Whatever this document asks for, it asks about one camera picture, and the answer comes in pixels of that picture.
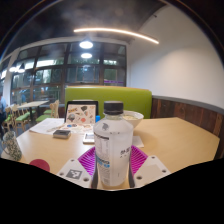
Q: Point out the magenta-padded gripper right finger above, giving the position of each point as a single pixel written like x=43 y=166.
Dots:
x=151 y=170

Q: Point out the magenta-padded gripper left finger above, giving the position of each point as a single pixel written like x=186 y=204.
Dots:
x=71 y=171

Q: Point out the clear black-capped drink bottle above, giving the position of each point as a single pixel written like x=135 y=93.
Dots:
x=113 y=146

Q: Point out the white card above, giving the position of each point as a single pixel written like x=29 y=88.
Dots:
x=138 y=141

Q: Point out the flat round red coaster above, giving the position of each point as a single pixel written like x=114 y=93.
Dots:
x=40 y=165

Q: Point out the small dark box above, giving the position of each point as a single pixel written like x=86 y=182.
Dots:
x=62 y=134

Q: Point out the white paper sheets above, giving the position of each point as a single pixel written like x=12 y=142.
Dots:
x=46 y=126

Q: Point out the white bowl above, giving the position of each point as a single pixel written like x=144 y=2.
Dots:
x=135 y=119

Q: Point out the small blue-capped bottle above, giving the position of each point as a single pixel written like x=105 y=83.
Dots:
x=97 y=119

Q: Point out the green-white patterned mug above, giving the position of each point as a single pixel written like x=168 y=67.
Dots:
x=12 y=146

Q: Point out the green-seated wooden chairs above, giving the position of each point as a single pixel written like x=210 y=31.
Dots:
x=23 y=116

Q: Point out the green upholstered bench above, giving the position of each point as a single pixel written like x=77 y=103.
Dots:
x=133 y=98

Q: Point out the wooden dining table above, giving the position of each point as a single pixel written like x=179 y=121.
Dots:
x=31 y=104

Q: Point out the pendant lamp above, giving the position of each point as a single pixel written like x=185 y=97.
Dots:
x=21 y=70
x=13 y=69

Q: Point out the round ceiling lamp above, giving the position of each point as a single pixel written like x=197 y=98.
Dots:
x=86 y=44
x=86 y=55

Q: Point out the curved linear ceiling light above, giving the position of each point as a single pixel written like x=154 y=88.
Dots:
x=116 y=31

